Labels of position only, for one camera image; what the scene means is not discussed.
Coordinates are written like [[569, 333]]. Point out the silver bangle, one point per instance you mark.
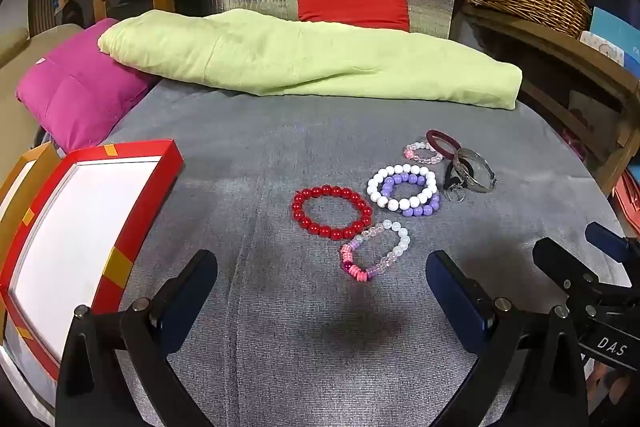
[[480, 157]]

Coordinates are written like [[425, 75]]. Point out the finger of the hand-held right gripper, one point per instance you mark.
[[602, 237], [555, 259]]

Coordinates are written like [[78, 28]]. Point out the blue box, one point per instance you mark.
[[615, 32]]

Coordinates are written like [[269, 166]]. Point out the beige sofa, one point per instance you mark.
[[30, 47]]

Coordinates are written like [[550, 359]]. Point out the grey bed cover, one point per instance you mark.
[[300, 147]]

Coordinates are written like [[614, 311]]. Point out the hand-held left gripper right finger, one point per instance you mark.
[[457, 302]]

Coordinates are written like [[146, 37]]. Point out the wooden shelf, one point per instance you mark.
[[550, 42]]

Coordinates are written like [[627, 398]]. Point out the light green blanket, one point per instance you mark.
[[300, 57]]

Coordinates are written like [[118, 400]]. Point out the red cushion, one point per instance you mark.
[[350, 7]]

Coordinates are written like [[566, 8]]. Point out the orange box lid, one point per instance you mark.
[[45, 159]]

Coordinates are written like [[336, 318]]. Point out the pink pillow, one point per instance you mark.
[[85, 92]]

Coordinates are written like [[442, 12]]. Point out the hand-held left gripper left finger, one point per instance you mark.
[[185, 302]]

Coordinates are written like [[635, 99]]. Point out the red jewelry box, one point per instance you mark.
[[75, 232]]

